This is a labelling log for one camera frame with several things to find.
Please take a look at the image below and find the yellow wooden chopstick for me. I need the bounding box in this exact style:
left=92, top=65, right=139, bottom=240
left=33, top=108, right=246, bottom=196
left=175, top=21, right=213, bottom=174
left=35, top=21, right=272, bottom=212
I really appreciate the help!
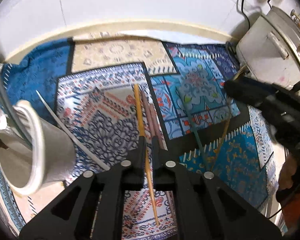
left=134, top=83, right=159, bottom=226

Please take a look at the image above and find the thin yellow chopstick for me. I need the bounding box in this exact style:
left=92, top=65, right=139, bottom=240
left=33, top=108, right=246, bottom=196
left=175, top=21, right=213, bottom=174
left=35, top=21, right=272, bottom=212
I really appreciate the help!
left=206, top=117, right=230, bottom=171

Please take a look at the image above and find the white ceramic utensil cup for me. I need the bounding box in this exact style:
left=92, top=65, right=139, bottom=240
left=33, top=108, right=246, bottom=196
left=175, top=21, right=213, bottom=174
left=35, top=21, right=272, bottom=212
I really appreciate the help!
left=0, top=100, right=76, bottom=196

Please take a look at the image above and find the white chopstick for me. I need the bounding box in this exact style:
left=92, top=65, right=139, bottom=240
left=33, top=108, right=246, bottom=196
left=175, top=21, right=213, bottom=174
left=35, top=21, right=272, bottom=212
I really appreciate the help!
left=36, top=90, right=110, bottom=171

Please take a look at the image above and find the brown chopstick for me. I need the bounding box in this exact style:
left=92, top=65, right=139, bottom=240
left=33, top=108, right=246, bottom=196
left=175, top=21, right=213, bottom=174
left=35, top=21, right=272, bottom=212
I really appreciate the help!
left=149, top=104, right=167, bottom=150
left=141, top=90, right=158, bottom=137

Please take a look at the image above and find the green translucent chopstick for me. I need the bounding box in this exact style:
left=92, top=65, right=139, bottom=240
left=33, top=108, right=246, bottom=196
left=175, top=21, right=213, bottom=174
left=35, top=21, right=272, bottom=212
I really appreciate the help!
left=181, top=99, right=209, bottom=171

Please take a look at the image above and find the patterned blue patchwork mat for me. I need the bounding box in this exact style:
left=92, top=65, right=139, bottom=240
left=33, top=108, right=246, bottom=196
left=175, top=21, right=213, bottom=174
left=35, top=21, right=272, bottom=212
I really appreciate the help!
left=0, top=40, right=268, bottom=239

